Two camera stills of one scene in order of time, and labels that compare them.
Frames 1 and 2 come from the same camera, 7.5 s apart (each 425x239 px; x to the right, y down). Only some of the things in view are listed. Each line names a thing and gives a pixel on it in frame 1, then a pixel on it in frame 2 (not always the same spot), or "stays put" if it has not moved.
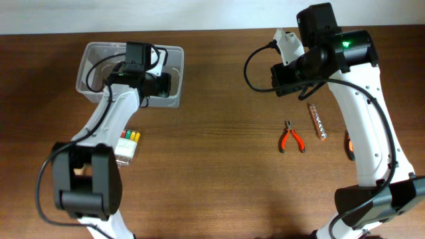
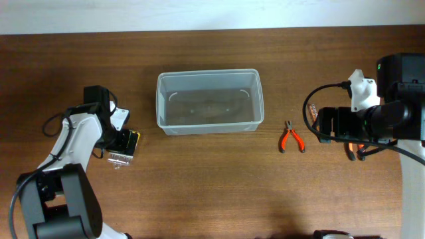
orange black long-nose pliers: [350, 147] stays put
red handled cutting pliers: [289, 127] stays put
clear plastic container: [99, 58] to [209, 101]
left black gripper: [165, 89] to [121, 146]
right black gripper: [279, 78] to [339, 115]
